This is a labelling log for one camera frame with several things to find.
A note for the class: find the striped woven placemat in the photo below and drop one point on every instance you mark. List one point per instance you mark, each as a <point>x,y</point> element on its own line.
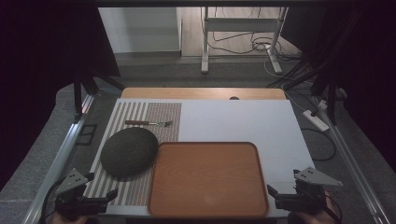
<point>165,115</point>

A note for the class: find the aluminium rail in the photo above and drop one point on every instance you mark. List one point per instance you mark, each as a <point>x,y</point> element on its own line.
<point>57,168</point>
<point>351,161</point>

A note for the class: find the brown wooden tray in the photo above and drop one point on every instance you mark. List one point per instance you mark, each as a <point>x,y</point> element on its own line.
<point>208,179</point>

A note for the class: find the white board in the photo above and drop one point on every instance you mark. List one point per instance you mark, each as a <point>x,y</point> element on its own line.
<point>243,121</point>

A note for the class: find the white panel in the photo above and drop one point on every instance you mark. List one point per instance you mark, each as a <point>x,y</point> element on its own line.
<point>140,29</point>

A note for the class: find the person's left hand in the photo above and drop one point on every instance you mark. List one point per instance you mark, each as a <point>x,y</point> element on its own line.
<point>67,219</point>

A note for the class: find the dark oval woven plate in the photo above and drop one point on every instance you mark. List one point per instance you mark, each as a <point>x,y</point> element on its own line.
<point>129,152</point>

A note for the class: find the person's right hand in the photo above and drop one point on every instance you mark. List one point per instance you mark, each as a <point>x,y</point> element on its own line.
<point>314,217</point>

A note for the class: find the dark curtain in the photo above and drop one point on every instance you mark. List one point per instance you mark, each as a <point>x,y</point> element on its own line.
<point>367,62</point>
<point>46,46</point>

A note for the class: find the wooden table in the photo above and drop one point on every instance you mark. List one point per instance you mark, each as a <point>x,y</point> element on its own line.
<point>186,93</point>

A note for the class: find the white power strip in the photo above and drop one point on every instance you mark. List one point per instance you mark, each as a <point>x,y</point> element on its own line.
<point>315,120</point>

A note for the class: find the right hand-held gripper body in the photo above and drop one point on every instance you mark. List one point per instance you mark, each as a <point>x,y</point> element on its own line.
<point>308,194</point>

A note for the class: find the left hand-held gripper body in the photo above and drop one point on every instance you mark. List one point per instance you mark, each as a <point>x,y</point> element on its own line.
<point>73,196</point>

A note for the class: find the black rectangular frame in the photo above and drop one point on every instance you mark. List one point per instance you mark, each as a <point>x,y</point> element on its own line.
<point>86,134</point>

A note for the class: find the white metal stand frame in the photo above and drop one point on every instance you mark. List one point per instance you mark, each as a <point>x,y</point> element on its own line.
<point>241,24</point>

